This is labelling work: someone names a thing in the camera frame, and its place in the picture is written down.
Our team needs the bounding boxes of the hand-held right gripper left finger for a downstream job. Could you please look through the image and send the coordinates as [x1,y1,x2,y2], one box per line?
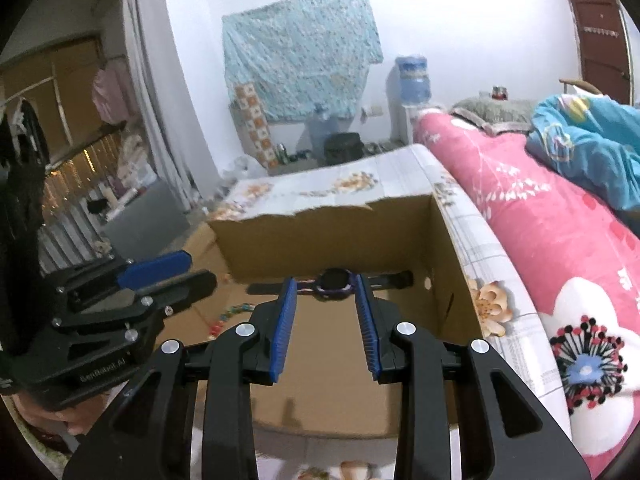
[62,276,299,480]

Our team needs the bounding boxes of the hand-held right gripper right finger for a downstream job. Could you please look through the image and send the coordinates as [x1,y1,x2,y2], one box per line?
[354,274,593,480]

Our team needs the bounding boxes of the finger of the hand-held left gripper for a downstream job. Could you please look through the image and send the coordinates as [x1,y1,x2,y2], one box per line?
[47,251,194,307]
[50,269,219,342]

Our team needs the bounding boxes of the multicolour bead bracelet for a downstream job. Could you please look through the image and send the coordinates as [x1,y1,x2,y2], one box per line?
[209,301,253,338]

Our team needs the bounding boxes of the dark strap wristwatch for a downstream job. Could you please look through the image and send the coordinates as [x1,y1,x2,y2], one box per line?
[246,267,415,301]

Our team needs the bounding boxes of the brown cardboard box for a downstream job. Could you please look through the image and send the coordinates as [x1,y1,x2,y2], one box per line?
[180,194,493,438]

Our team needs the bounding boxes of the person's left hand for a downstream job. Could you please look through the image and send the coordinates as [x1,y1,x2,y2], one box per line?
[17,394,102,437]

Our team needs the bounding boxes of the pile of pale fabrics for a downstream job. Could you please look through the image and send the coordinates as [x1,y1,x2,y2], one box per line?
[117,130,158,196]

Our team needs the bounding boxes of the white plastic bag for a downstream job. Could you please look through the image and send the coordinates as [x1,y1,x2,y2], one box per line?
[220,155,266,183]

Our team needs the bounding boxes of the dark cloth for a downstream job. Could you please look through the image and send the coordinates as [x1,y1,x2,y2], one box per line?
[0,160,49,356]

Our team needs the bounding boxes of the white curtain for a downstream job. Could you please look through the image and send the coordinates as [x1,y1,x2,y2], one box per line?
[120,0,198,211]

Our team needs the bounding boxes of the orange checkered panel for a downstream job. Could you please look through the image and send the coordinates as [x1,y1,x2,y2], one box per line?
[234,82,280,171]

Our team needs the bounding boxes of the pink hanging garment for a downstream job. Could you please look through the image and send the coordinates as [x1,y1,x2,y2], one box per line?
[92,57,133,123]

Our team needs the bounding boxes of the black pot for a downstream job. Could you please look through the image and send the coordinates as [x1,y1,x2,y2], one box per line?
[323,132,364,166]

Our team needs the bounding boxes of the black white hanging garment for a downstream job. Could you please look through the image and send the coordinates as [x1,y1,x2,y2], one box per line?
[2,97,51,171]

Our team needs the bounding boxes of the pink floral quilt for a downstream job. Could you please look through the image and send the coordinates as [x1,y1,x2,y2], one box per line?
[412,107,640,476]

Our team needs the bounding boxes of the clear water bottle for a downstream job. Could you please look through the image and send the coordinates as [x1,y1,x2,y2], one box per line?
[306,102,341,166]

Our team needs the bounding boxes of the white water dispenser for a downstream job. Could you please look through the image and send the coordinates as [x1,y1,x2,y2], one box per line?
[387,102,426,146]

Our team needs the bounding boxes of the grey pillow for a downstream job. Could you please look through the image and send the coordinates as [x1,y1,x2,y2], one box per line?
[450,96,538,136]

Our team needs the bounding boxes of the blue water jug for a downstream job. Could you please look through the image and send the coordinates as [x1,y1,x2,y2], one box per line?
[395,55,432,107]

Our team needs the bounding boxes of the blue patterned quilt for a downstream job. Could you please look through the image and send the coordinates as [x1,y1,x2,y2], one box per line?
[525,92,640,238]

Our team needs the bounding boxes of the wooden chair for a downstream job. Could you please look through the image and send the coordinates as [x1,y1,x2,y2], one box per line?
[559,77,603,96]

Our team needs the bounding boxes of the brown wooden door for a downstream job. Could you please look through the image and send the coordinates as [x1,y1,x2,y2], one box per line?
[564,0,633,106]

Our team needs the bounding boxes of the warm string lights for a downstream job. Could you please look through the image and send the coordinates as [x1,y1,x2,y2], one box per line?
[42,132,123,196]

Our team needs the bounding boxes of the teal wall cloth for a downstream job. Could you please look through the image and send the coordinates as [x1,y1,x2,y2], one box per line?
[221,0,385,123]

